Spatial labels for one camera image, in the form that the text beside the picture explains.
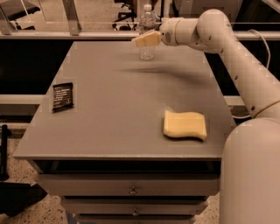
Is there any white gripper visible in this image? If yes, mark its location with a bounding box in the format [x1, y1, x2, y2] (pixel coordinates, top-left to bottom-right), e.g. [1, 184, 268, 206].
[132, 17, 179, 47]

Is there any clear plastic water bottle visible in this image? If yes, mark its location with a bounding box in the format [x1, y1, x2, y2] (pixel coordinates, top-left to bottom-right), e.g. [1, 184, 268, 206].
[139, 3, 156, 61]

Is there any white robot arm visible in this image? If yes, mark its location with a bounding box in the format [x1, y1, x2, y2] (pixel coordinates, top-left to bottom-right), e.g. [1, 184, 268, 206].
[133, 9, 280, 224]

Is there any yellow sponge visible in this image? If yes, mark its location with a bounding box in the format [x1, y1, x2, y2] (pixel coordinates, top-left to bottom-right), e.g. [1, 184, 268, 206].
[164, 110, 207, 141]

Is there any black office chair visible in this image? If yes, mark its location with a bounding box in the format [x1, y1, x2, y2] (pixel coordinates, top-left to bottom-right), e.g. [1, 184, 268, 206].
[112, 0, 137, 31]

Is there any metal railing with brackets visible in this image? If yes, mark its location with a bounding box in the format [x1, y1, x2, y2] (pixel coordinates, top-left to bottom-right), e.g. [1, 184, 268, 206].
[0, 0, 280, 41]

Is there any grey drawer cabinet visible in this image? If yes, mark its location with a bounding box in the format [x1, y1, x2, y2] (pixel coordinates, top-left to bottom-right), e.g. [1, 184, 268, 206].
[15, 41, 234, 224]

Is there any black snack packet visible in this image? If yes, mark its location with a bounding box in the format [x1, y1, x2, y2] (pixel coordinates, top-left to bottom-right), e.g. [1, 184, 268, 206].
[52, 82, 74, 112]

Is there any top drawer knob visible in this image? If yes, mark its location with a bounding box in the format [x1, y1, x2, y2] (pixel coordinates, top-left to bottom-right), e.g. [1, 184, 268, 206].
[129, 186, 138, 196]

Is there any drawer knob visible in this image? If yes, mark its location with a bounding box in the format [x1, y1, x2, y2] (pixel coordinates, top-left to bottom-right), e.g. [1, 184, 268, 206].
[129, 186, 138, 196]
[131, 208, 140, 217]

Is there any black stand at left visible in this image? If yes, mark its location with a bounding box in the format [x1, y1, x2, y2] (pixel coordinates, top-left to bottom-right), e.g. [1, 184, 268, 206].
[0, 124, 11, 181]

